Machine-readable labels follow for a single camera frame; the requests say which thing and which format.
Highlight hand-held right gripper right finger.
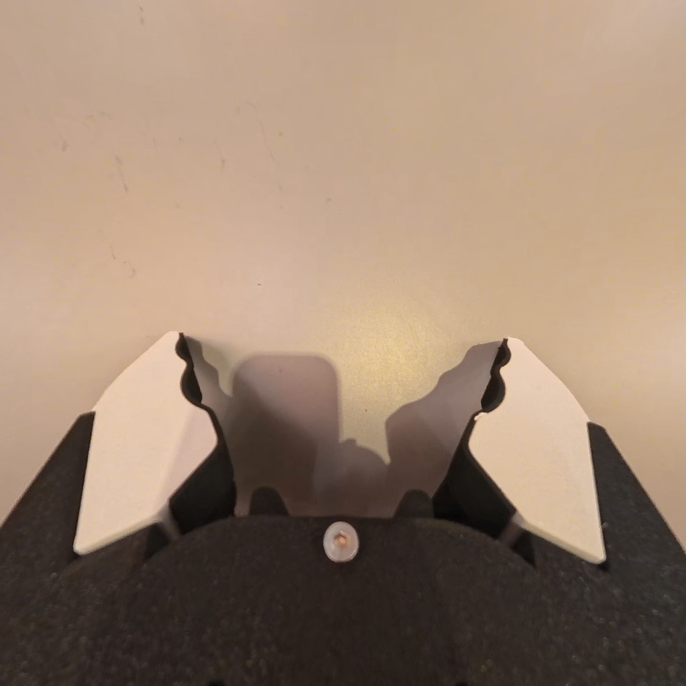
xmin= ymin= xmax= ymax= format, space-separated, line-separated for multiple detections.
xmin=431 ymin=337 xmax=608 ymax=565

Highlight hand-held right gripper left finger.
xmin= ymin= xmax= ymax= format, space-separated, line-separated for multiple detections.
xmin=73 ymin=331 xmax=238 ymax=556

